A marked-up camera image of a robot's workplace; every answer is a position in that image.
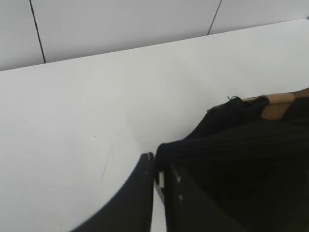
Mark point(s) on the black canvas tote bag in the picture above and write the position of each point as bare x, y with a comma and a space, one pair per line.
255, 171

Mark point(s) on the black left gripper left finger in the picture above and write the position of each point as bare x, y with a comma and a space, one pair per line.
130, 209

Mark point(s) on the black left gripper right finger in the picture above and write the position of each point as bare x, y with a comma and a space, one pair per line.
187, 207

